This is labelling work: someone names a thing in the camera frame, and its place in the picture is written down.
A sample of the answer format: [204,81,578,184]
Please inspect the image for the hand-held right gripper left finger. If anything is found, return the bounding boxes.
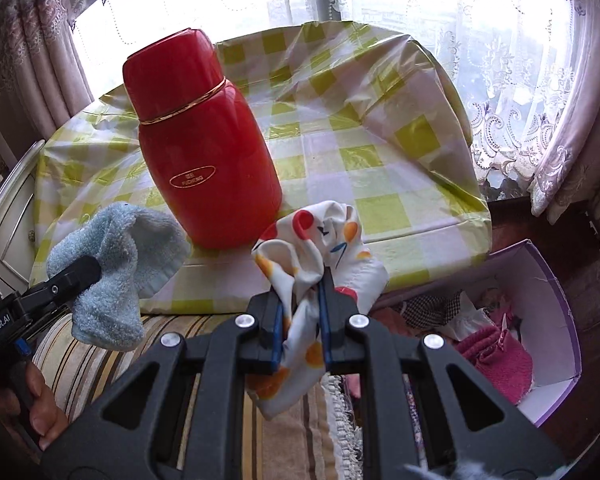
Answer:
[42,290,286,480]

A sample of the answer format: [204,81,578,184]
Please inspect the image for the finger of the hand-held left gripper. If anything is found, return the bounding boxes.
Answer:
[17,255,103,313]

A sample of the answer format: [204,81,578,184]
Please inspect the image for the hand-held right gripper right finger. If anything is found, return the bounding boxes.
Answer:
[317,280,568,480]

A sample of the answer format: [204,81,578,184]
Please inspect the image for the light blue terry sock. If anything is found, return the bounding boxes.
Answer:
[46,203,191,351]

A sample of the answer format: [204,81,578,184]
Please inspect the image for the white cloth with coloured dots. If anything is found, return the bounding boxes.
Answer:
[245,200,388,418]

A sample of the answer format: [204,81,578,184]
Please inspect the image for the houndstooth cloth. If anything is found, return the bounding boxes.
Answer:
[402,292,463,331]

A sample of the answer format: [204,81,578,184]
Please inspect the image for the white cloth with dark trim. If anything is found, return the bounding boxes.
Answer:
[437,305,486,341]

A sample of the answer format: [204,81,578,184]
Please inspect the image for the magenta knit cloth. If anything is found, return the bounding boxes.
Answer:
[452,310,535,406]

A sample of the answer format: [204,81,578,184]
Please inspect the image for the purple cardboard box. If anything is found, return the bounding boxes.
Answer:
[370,239,583,428]

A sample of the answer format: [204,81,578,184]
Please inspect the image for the person's left hand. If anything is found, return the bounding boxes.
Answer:
[0,360,73,453]

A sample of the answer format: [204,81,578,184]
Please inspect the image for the white cabinet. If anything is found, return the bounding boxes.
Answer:
[0,139,48,286]

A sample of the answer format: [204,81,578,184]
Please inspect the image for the striped plush cushion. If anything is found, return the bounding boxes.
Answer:
[30,310,366,480]

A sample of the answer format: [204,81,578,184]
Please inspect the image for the red thermos flask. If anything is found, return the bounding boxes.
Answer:
[121,28,283,251]

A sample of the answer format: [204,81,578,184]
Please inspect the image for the green white checked tablecloth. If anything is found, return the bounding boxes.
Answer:
[30,22,493,316]

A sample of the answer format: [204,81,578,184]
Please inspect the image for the pink patterned curtain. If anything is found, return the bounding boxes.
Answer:
[522,0,600,226]
[0,0,101,141]

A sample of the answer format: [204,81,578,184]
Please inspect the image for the white lace curtain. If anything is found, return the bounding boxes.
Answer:
[70,0,581,201]

